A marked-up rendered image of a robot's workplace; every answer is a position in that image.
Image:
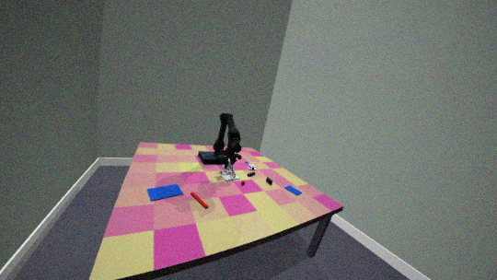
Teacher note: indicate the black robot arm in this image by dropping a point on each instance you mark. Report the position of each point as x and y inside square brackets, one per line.
[227, 119]

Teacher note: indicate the red flat bar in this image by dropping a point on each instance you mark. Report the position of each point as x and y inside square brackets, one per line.
[198, 199]

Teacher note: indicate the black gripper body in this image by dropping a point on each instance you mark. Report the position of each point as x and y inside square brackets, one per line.
[229, 154]

